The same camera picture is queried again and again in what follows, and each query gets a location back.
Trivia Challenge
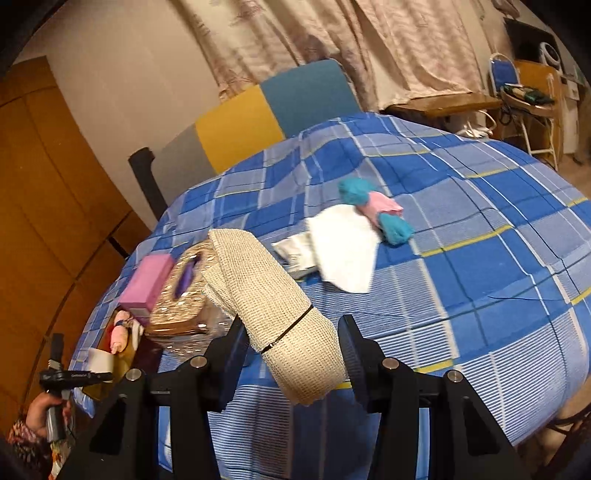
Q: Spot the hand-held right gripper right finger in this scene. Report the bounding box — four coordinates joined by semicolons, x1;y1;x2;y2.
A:
337;314;530;480

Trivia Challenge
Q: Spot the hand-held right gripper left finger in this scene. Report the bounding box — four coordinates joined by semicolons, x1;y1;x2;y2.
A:
58;316;250;480

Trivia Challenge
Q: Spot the gold tin box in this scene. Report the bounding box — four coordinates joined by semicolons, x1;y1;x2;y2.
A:
80;306;163;403

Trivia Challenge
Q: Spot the pink doll figure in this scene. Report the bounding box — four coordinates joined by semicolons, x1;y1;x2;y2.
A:
109;310;135;356

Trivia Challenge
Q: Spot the beige mesh cloth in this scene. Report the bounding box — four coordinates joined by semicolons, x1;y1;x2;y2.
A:
201;228;350;407

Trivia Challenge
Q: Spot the person's left forearm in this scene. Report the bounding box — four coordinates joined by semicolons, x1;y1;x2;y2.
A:
6;418;58;480

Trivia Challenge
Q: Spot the person's left hand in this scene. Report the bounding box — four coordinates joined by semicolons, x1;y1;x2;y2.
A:
25;393;74;440

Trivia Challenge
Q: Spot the ornate gold tissue box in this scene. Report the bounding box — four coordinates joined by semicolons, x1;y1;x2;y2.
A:
145;242;232;357

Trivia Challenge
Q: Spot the purple cardboard box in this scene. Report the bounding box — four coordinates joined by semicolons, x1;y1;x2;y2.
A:
119;255;177;317

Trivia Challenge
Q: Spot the white folded cloth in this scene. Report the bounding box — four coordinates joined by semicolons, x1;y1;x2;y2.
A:
307;205;382;294

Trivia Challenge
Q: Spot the grey white packet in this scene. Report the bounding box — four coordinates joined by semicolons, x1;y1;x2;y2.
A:
272;232;322;280

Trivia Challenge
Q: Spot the blue plaid tablecloth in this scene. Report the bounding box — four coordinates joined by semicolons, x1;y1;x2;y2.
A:
69;113;591;480

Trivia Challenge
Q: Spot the teal and pink sock bundle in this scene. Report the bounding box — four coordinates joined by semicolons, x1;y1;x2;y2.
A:
338;178;414;246

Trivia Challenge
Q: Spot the wooden wardrobe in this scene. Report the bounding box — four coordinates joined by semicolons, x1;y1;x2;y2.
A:
0;55;153;416

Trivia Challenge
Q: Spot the black rolled mat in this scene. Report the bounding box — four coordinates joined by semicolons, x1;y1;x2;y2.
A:
128;147;168;220

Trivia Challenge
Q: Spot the grey yellow teal chair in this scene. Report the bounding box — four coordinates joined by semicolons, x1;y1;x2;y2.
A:
154;59;363;186

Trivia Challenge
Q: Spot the wooden side table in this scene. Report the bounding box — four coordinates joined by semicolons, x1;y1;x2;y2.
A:
385;91;502;126

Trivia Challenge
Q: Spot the green power tool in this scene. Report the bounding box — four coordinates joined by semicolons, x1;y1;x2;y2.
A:
502;83;556;108

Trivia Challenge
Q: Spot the patterned beige curtain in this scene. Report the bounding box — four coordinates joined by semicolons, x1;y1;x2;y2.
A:
172;0;491;110

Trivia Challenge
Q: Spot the blue folding chair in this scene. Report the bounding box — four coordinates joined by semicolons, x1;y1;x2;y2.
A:
488;52;560;169

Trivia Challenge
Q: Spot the wooden board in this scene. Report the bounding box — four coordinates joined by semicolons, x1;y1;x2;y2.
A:
513;59;567;154

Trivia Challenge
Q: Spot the white round fan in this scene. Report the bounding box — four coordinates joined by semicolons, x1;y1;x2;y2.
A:
537;42;565;73

